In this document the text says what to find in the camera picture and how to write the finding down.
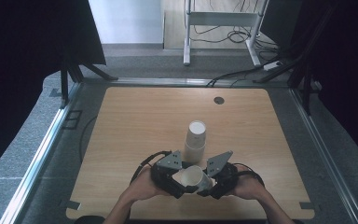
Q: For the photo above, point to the black curtain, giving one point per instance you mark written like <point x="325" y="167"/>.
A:
<point x="348" y="62"/>
<point x="21" y="62"/>

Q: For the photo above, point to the white power strip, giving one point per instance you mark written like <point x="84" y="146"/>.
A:
<point x="272" y="65"/>

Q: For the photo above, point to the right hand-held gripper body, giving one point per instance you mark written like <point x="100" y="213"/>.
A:
<point x="227" y="180"/>

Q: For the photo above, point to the black table grommet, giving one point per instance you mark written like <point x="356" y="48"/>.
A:
<point x="218" y="100"/>

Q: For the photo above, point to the black rectangular floor frame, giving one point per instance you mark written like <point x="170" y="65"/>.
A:
<point x="65" y="123"/>

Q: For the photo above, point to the black tripod stand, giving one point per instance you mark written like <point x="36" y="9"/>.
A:
<point x="304" y="71"/>
<point x="71" y="73"/>

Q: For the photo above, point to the person's right hand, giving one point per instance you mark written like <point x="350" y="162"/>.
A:
<point x="250" y="186"/>

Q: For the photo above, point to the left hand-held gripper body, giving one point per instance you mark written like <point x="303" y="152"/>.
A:
<point x="164" y="177"/>

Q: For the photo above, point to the white paper cup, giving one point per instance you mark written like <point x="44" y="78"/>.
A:
<point x="196" y="133"/>
<point x="194" y="155"/>
<point x="195" y="178"/>

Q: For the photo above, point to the aluminium rail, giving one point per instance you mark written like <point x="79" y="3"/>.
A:
<point x="40" y="158"/>
<point x="167" y="82"/>
<point x="326" y="155"/>

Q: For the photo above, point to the white metal stand frame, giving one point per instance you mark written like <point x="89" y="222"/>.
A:
<point x="219" y="18"/>

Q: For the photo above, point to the person's left hand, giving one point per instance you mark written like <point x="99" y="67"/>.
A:
<point x="143" y="188"/>

